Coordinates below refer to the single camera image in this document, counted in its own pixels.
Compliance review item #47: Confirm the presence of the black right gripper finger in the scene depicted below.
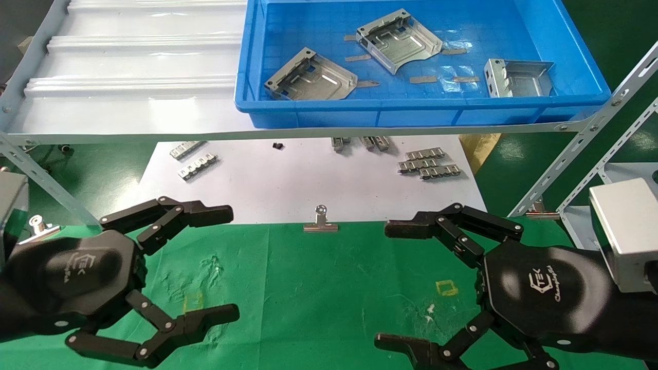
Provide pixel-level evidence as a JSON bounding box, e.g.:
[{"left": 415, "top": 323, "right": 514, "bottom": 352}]
[
  {"left": 374, "top": 311, "right": 561, "bottom": 370},
  {"left": 385, "top": 203, "right": 525, "bottom": 269}
]

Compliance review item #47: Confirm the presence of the green cloth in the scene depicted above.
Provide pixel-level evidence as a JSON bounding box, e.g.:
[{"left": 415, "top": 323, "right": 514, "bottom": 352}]
[{"left": 0, "top": 218, "right": 648, "bottom": 370}]

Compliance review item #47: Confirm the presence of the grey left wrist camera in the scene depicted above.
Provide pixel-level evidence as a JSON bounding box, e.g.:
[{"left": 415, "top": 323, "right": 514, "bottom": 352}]
[{"left": 0, "top": 172, "right": 30, "bottom": 260}]

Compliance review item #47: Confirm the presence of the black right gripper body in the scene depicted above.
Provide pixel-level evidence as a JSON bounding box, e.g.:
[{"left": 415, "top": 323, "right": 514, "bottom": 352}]
[{"left": 477, "top": 240, "right": 658, "bottom": 361}]

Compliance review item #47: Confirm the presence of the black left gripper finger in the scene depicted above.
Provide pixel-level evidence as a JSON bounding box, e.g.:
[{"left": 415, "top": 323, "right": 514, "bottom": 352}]
[
  {"left": 99, "top": 196, "right": 234, "bottom": 256},
  {"left": 65, "top": 290, "right": 240, "bottom": 369}
]

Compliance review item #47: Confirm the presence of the brown cardboard piece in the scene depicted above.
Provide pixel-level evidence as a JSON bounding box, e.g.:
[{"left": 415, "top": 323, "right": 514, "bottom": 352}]
[{"left": 459, "top": 134, "right": 502, "bottom": 175}]

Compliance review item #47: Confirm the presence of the white flat board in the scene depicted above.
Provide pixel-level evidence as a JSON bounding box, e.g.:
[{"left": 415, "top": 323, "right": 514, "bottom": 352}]
[{"left": 136, "top": 135, "right": 489, "bottom": 225}]

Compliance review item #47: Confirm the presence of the silver binder clip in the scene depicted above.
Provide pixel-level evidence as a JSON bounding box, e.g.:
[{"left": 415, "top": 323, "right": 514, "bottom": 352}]
[
  {"left": 18, "top": 215, "right": 61, "bottom": 245},
  {"left": 303, "top": 205, "right": 340, "bottom": 233},
  {"left": 525, "top": 199, "right": 561, "bottom": 220}
]

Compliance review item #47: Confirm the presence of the blue plastic bin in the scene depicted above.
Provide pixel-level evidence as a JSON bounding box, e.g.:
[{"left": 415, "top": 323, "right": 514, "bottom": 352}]
[{"left": 234, "top": 0, "right": 612, "bottom": 129}]

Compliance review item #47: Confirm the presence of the stamped sheet metal part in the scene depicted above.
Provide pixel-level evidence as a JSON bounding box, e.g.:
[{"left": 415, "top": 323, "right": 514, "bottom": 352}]
[
  {"left": 264, "top": 47, "right": 358, "bottom": 101},
  {"left": 356, "top": 9, "right": 443, "bottom": 76}
]

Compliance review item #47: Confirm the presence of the grey slotted metal rack frame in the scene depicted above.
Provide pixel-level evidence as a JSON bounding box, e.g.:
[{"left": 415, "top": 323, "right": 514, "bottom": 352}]
[{"left": 0, "top": 0, "right": 658, "bottom": 227}]

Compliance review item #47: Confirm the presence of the folded sheet metal part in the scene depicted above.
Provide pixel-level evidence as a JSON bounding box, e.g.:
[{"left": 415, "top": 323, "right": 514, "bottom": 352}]
[{"left": 485, "top": 58, "right": 555, "bottom": 98}]

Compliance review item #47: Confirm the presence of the white corrugated plastic sheet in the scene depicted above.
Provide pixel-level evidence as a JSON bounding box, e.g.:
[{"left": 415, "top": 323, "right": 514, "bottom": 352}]
[{"left": 8, "top": 0, "right": 258, "bottom": 137}]

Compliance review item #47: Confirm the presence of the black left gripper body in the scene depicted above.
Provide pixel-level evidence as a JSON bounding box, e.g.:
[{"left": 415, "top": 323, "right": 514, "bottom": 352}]
[{"left": 0, "top": 230, "right": 148, "bottom": 343}]

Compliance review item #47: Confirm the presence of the grey metal side shelf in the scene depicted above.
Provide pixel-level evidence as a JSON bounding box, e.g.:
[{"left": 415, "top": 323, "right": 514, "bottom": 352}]
[{"left": 558, "top": 98, "right": 658, "bottom": 257}]

